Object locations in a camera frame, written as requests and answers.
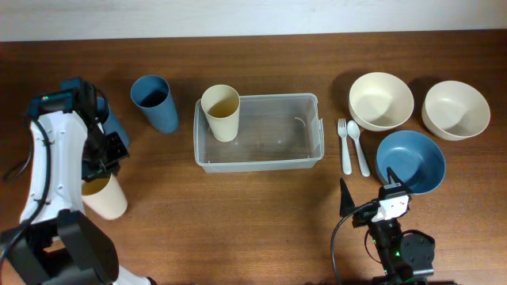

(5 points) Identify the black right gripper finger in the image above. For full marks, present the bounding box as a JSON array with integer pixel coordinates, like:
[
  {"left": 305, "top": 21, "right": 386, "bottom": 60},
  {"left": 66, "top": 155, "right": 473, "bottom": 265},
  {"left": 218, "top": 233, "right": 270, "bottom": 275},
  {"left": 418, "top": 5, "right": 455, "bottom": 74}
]
[
  {"left": 340, "top": 178, "right": 356, "bottom": 218},
  {"left": 387, "top": 167, "right": 413, "bottom": 195}
]

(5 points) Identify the blue cup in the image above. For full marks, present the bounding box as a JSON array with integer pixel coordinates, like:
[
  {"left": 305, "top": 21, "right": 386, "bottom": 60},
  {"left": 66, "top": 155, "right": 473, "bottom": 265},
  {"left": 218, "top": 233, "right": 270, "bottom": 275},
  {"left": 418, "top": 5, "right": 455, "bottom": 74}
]
[
  {"left": 130, "top": 75, "right": 179, "bottom": 134},
  {"left": 97, "top": 97, "right": 130, "bottom": 147}
]

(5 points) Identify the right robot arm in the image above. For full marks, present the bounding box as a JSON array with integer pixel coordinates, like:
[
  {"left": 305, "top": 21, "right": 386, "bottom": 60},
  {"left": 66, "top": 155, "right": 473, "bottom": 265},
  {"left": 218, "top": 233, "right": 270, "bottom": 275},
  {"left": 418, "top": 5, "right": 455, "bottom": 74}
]
[{"left": 330, "top": 168, "right": 436, "bottom": 284}]

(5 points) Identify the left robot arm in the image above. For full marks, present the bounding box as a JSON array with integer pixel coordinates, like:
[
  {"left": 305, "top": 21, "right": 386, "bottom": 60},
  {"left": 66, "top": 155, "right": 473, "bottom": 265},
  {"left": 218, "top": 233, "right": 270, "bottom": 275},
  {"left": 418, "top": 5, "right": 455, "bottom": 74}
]
[{"left": 1, "top": 78, "right": 154, "bottom": 284}]

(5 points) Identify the clear plastic storage container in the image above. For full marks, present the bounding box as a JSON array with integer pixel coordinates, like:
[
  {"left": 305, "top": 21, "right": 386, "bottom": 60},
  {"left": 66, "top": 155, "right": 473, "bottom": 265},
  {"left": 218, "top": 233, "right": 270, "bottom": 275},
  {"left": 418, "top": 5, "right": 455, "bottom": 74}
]
[{"left": 193, "top": 93, "right": 325, "bottom": 173}]

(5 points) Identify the blue bowl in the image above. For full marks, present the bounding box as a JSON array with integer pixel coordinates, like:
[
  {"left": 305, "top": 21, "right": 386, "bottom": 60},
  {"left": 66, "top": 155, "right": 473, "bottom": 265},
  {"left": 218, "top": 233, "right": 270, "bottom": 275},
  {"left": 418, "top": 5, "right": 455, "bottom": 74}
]
[{"left": 375, "top": 131, "right": 446, "bottom": 195}]

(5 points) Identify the white plastic spoon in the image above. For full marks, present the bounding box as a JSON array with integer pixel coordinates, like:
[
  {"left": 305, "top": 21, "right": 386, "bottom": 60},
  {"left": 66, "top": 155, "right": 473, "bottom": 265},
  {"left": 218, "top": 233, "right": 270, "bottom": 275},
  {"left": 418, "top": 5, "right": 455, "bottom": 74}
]
[{"left": 347, "top": 120, "right": 371, "bottom": 177}]

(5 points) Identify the white plastic fork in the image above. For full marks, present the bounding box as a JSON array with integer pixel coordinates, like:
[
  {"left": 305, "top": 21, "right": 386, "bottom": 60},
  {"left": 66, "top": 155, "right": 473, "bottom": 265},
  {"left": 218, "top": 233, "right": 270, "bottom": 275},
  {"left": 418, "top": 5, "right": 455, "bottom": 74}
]
[{"left": 337, "top": 119, "right": 352, "bottom": 175}]

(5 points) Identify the beige bowl left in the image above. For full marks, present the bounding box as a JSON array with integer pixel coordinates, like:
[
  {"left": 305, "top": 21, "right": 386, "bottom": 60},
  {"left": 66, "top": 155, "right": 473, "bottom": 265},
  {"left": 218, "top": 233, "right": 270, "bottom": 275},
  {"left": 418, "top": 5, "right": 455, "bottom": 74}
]
[{"left": 349, "top": 72, "right": 414, "bottom": 131}]

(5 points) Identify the beige bowl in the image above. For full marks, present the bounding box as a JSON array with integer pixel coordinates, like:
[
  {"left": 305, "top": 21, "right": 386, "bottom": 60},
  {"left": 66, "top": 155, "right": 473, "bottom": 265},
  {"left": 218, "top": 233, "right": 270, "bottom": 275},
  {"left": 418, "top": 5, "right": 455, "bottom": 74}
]
[
  {"left": 349, "top": 72, "right": 414, "bottom": 131},
  {"left": 421, "top": 81, "right": 491, "bottom": 141}
]

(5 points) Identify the beige bowl right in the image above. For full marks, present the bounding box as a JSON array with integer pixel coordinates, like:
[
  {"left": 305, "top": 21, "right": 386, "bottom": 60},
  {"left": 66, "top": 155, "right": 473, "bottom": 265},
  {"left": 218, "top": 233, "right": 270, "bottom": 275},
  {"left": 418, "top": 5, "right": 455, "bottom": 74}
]
[{"left": 421, "top": 81, "right": 491, "bottom": 141}]

